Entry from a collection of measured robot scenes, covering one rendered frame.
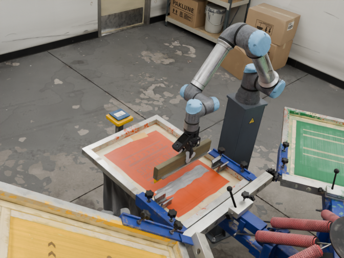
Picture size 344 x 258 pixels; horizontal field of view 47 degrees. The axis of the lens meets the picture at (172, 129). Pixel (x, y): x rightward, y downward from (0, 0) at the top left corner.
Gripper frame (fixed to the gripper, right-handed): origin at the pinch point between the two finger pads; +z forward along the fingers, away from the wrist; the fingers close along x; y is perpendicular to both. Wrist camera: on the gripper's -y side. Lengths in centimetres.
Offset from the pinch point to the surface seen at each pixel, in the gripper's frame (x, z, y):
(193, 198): -14.4, 13.6, -5.3
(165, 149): 23.7, 13.7, 11.3
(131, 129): 47.9, 10.2, 4.8
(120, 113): 68, 12, 12
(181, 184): -3.9, 13.0, -3.0
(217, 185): -16.3, 13.7, 12.1
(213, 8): 257, 58, 338
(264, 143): 49, 110, 190
